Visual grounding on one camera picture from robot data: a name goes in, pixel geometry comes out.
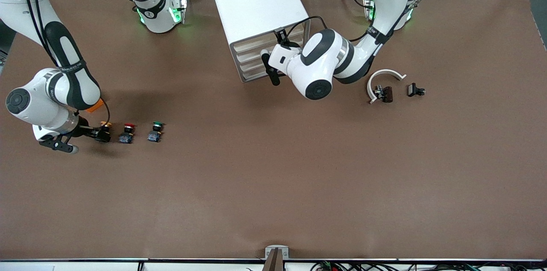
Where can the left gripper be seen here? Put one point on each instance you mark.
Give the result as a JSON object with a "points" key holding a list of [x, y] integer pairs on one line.
{"points": [[282, 40]]}

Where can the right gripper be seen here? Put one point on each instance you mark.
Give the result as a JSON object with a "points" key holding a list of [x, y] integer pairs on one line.
{"points": [[86, 131]]}

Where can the yellow push button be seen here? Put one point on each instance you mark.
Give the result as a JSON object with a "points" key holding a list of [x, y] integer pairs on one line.
{"points": [[106, 124]]}

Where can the white box frame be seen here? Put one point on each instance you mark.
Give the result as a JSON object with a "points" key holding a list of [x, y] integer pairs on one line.
{"points": [[252, 43]]}

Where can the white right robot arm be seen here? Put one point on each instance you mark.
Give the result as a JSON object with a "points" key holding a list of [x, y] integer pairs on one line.
{"points": [[64, 87]]}

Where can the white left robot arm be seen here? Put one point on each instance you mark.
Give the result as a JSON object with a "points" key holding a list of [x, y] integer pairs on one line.
{"points": [[324, 70]]}

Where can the red push button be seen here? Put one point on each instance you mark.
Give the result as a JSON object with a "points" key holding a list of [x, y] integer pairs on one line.
{"points": [[126, 137]]}

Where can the orange and black button box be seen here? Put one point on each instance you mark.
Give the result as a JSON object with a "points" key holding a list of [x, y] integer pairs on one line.
{"points": [[95, 106]]}

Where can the green push button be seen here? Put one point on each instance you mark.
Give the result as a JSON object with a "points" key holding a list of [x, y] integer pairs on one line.
{"points": [[154, 136]]}

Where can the black square push button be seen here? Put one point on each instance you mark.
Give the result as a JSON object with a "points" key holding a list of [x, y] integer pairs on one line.
{"points": [[412, 89]]}

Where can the white curved plastic clamp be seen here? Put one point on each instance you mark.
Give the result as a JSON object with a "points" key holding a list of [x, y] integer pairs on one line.
{"points": [[370, 87]]}

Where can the white table edge rail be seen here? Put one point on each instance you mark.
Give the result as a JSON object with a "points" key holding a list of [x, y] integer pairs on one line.
{"points": [[85, 266]]}

